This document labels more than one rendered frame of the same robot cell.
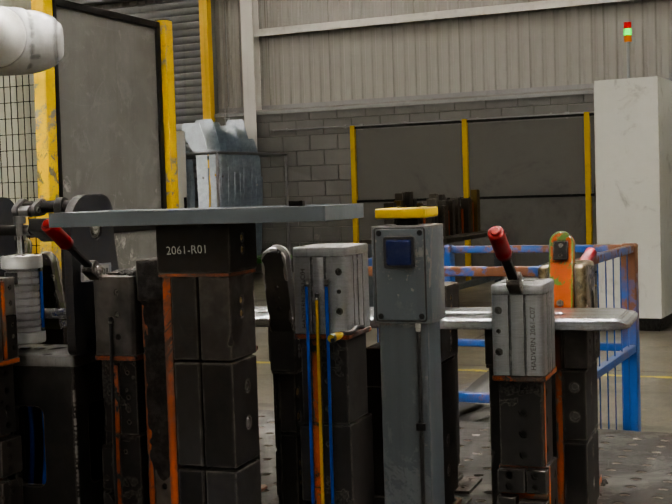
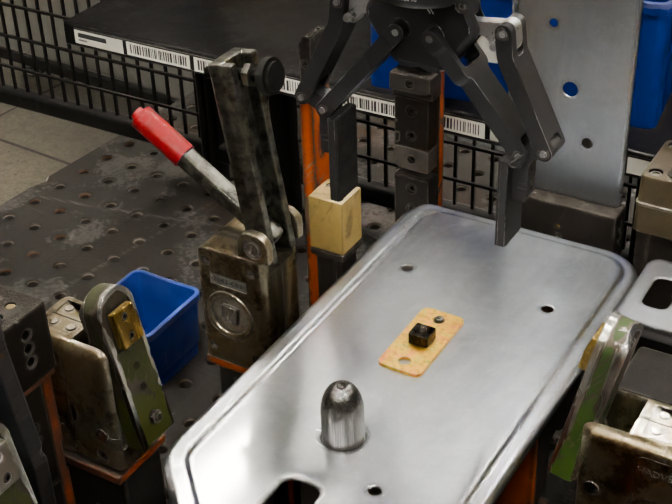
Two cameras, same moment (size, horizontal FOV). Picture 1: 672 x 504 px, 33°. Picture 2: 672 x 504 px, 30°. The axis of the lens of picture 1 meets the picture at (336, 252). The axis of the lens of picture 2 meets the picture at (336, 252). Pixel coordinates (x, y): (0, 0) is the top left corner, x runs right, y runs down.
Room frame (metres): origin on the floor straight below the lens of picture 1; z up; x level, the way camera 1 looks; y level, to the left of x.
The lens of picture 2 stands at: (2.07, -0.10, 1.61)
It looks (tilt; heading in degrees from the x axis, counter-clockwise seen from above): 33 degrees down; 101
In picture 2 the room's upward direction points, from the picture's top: 2 degrees counter-clockwise
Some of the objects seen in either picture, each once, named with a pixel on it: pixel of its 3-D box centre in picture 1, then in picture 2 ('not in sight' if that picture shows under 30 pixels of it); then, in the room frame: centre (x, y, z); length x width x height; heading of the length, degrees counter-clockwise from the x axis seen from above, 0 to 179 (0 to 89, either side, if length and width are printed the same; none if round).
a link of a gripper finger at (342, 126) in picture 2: not in sight; (343, 152); (1.92, 0.72, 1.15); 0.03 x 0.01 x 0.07; 69
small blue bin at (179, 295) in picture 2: not in sight; (144, 333); (1.63, 1.00, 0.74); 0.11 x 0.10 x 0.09; 70
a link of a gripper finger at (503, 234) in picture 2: not in sight; (509, 195); (2.05, 0.67, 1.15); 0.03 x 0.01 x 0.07; 69
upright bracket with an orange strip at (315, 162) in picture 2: not in sight; (322, 280); (1.88, 0.84, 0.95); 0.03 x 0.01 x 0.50; 70
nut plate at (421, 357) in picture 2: not in sight; (422, 336); (1.99, 0.69, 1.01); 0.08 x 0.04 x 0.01; 69
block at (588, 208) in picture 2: not in sight; (550, 323); (2.09, 0.94, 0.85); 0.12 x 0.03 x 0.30; 160
